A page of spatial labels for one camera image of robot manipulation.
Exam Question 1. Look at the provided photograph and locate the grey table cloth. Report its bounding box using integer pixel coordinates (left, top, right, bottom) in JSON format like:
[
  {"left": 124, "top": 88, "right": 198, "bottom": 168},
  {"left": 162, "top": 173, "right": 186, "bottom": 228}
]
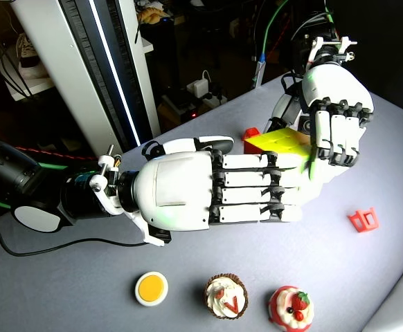
[{"left": 0, "top": 71, "right": 403, "bottom": 332}]

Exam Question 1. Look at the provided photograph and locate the black camera cable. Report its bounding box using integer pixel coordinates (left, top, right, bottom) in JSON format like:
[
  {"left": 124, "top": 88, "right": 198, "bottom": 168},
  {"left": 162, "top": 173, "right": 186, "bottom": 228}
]
[{"left": 0, "top": 196, "right": 150, "bottom": 257}]

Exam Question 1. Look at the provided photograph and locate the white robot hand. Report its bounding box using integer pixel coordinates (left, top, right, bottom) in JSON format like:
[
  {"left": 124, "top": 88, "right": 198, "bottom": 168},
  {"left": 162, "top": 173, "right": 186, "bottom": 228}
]
[
  {"left": 135, "top": 135, "right": 322, "bottom": 233},
  {"left": 264, "top": 63, "right": 375, "bottom": 169}
]

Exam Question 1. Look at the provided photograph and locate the chocolate cupcake toy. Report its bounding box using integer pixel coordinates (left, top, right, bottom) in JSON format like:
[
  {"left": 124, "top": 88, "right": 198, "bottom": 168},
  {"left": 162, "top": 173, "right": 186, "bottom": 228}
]
[{"left": 204, "top": 273, "right": 249, "bottom": 321}]

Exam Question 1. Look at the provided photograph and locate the white sneaker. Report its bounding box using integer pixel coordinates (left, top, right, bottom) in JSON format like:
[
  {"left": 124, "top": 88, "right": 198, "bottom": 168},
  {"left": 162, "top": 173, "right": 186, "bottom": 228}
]
[{"left": 16, "top": 33, "right": 48, "bottom": 80}]

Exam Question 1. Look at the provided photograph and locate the white black lift column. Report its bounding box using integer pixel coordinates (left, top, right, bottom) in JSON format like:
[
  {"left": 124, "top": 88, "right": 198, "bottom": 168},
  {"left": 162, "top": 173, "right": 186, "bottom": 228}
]
[{"left": 9, "top": 0, "right": 161, "bottom": 156}]

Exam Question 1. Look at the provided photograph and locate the black device red light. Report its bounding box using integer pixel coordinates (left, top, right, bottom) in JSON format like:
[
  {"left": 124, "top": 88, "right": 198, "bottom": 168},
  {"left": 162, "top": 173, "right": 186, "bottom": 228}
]
[{"left": 159, "top": 93, "right": 202, "bottom": 124}]

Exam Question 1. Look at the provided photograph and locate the blue white cable plug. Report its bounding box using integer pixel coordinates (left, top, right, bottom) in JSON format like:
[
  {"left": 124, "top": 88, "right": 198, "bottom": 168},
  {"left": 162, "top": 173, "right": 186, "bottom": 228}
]
[{"left": 251, "top": 51, "right": 267, "bottom": 89}]

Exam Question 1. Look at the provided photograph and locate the white backdrop sheet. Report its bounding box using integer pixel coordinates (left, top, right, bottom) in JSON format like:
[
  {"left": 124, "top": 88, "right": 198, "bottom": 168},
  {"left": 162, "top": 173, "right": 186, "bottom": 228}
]
[{"left": 360, "top": 261, "right": 403, "bottom": 332}]

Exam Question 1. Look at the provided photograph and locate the red black twisted cable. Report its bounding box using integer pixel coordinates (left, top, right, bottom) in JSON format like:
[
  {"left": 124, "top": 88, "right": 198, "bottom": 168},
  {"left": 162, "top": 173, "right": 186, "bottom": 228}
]
[{"left": 14, "top": 147, "right": 98, "bottom": 162}]

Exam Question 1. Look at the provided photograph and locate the white shelf board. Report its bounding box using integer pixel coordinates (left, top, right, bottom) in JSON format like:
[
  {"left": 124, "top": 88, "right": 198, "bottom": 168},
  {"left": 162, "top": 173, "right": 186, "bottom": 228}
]
[{"left": 3, "top": 75, "right": 55, "bottom": 102}]

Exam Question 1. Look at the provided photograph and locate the white power adapter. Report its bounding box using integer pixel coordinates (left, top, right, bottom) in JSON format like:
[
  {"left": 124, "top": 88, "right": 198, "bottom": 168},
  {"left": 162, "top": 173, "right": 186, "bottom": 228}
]
[{"left": 186, "top": 70, "right": 212, "bottom": 98}]

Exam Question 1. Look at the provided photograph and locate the Rubik's cube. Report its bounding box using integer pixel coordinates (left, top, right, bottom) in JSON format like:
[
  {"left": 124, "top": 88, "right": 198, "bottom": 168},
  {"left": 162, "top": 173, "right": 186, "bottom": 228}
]
[{"left": 243, "top": 127, "right": 341, "bottom": 203}]

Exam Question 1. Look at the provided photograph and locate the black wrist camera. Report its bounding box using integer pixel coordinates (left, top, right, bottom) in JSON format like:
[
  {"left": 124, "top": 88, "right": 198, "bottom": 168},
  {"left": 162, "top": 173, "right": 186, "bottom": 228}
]
[
  {"left": 297, "top": 116, "right": 313, "bottom": 134},
  {"left": 147, "top": 224, "right": 172, "bottom": 247}
]

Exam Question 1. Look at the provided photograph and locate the thin green cable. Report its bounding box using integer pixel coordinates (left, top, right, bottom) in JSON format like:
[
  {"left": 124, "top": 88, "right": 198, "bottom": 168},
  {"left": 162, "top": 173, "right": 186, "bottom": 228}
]
[{"left": 325, "top": 10, "right": 338, "bottom": 39}]

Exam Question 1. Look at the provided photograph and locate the strawberry cake toy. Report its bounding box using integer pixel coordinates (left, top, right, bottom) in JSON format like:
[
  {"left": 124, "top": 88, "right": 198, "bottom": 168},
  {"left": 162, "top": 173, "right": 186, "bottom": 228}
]
[{"left": 267, "top": 285, "right": 316, "bottom": 332}]

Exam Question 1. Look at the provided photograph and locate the yellow bread-like toy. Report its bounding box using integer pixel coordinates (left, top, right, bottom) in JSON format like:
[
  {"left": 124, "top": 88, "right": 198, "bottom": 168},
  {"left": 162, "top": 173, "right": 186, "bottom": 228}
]
[{"left": 137, "top": 6, "right": 170, "bottom": 25}]

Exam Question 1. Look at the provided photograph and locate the yellow white round button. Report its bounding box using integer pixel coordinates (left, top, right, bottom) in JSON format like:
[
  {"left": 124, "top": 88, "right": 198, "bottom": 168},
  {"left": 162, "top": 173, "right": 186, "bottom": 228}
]
[{"left": 134, "top": 271, "right": 170, "bottom": 307}]

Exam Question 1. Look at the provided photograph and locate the white power strip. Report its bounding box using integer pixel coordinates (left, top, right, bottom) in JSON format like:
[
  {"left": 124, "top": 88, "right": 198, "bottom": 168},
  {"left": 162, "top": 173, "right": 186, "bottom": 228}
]
[{"left": 201, "top": 91, "right": 229, "bottom": 108}]

